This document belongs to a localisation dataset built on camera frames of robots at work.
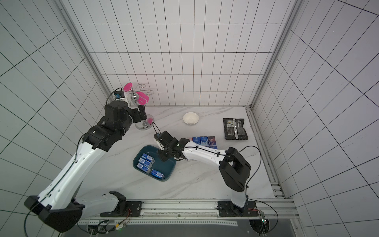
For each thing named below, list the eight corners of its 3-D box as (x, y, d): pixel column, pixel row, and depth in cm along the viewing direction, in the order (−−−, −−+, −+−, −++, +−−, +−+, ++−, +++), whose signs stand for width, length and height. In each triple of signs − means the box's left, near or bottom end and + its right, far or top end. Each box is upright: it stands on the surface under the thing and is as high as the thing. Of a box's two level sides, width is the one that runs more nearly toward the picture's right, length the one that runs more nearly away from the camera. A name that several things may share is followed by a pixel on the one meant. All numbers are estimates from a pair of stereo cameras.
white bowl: (181, 120, 112) (181, 116, 109) (191, 113, 116) (191, 109, 113) (191, 127, 107) (191, 124, 104) (200, 120, 112) (200, 116, 109)
